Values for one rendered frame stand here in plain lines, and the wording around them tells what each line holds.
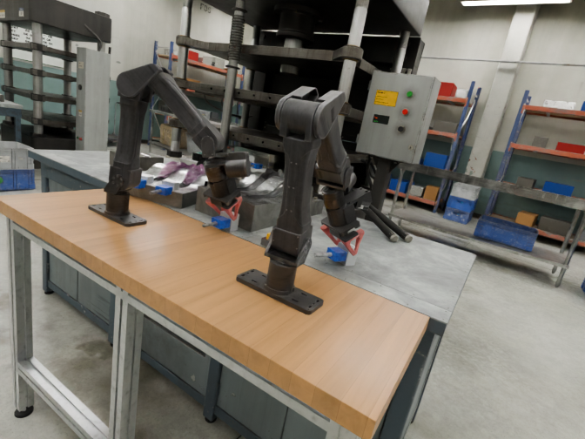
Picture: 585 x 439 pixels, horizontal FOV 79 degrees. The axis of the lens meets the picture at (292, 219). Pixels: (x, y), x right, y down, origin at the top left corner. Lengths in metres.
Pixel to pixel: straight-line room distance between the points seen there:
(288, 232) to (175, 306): 0.26
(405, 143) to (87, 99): 4.32
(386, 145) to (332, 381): 1.40
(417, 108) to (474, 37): 6.27
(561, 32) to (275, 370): 7.57
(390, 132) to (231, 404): 1.37
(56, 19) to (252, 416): 5.03
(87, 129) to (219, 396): 4.41
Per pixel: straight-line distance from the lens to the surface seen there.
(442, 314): 0.93
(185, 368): 1.59
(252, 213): 1.14
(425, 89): 1.82
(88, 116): 5.38
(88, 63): 5.36
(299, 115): 0.66
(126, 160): 1.11
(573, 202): 4.45
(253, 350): 0.62
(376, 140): 1.85
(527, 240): 4.69
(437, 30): 8.27
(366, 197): 0.99
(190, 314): 0.70
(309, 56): 2.05
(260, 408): 1.38
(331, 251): 1.01
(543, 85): 7.68
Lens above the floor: 1.17
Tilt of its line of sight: 15 degrees down
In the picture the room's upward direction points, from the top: 11 degrees clockwise
